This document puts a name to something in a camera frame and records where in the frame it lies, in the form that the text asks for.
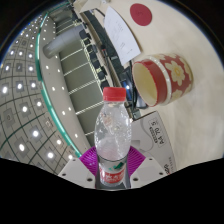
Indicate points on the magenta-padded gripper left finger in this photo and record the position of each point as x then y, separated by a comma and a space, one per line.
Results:
88, 160

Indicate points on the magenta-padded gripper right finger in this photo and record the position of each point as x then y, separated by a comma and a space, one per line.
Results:
136, 160

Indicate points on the clear red-capped water bottle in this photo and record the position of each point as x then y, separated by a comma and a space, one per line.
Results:
112, 133

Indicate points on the white copy paper box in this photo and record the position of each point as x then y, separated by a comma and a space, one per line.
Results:
156, 133

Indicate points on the group of ceiling lights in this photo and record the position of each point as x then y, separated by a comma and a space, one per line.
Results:
25, 108

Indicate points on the red floral ceramic mug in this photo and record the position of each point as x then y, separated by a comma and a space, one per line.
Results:
173, 75

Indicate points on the group of black office chairs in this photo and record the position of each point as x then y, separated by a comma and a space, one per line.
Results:
93, 60

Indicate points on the long curved conference desk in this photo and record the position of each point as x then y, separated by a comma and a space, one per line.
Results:
100, 36

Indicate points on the white printed paper sheet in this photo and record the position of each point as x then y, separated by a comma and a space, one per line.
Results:
121, 36

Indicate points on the flat round red coaster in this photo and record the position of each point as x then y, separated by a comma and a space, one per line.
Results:
140, 14

